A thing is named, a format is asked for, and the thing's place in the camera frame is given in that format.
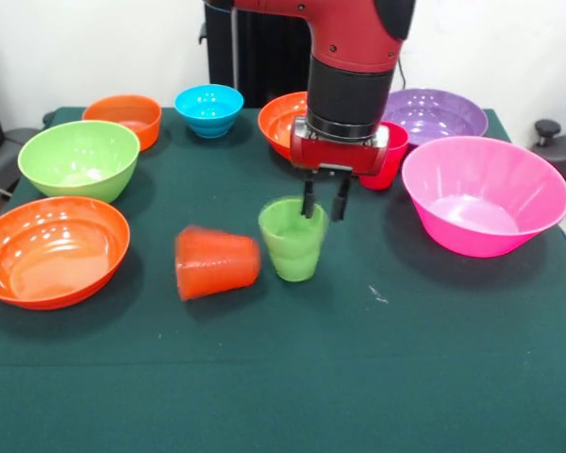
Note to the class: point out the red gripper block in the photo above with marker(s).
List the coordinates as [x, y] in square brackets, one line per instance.
[339, 156]

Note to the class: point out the green cup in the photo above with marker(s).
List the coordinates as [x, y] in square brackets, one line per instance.
[292, 255]

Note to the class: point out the wide orange bowl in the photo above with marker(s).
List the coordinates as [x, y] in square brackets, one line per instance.
[276, 122]
[52, 259]

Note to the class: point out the orange cup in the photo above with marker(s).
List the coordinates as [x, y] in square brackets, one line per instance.
[217, 264]

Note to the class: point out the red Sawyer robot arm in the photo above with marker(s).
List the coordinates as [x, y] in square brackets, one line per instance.
[349, 38]

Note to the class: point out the crimson red cup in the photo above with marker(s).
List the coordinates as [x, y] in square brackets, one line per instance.
[398, 151]

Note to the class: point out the purple bowl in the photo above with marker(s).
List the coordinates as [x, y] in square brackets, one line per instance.
[434, 113]

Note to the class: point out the small blue bowl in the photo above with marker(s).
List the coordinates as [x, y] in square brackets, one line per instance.
[207, 108]

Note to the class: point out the dark green tablecloth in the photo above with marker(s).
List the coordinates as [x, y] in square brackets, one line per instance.
[283, 354]

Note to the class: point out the large pink bowl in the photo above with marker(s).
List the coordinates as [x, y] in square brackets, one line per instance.
[486, 226]

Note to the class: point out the small deep orange bowl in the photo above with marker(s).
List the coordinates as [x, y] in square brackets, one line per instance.
[132, 115]

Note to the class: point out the black round knob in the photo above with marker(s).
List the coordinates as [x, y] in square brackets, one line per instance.
[547, 127]

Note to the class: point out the green bowl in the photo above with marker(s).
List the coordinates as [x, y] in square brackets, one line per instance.
[75, 165]

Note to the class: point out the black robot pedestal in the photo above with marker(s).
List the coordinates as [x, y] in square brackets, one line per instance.
[264, 61]

